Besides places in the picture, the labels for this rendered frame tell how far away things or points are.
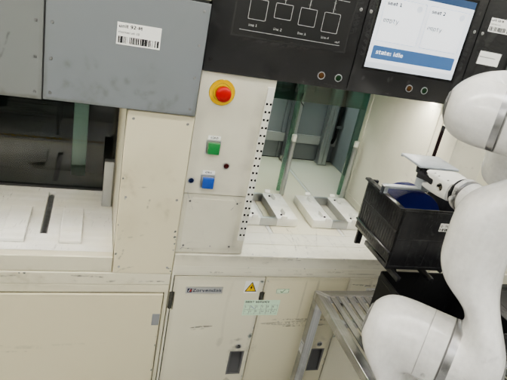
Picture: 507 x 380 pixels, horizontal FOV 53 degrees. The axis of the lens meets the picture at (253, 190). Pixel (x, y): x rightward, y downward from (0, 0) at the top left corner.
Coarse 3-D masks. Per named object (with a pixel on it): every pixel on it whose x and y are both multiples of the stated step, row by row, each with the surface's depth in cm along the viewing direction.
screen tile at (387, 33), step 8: (392, 0) 130; (400, 0) 131; (384, 8) 131; (392, 8) 131; (400, 8) 132; (408, 8) 132; (424, 8) 133; (392, 16) 132; (400, 16) 133; (408, 16) 133; (416, 16) 134; (424, 16) 134; (384, 24) 132; (416, 24) 135; (384, 32) 134; (392, 32) 134; (400, 32) 135; (408, 32) 135; (416, 32) 136; (384, 40) 134; (392, 40) 135; (400, 40) 136; (408, 40) 136; (416, 40) 137
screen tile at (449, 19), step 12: (432, 12) 134; (444, 12) 135; (456, 12) 136; (432, 24) 136; (444, 24) 137; (456, 24) 138; (432, 36) 137; (444, 36) 138; (456, 36) 139; (432, 48) 139; (444, 48) 140; (456, 48) 141
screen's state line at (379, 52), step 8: (376, 48) 135; (384, 48) 135; (392, 48) 136; (376, 56) 136; (384, 56) 136; (392, 56) 137; (400, 56) 137; (408, 56) 138; (416, 56) 139; (424, 56) 139; (432, 56) 140; (416, 64) 140; (424, 64) 140; (432, 64) 141; (440, 64) 142; (448, 64) 142
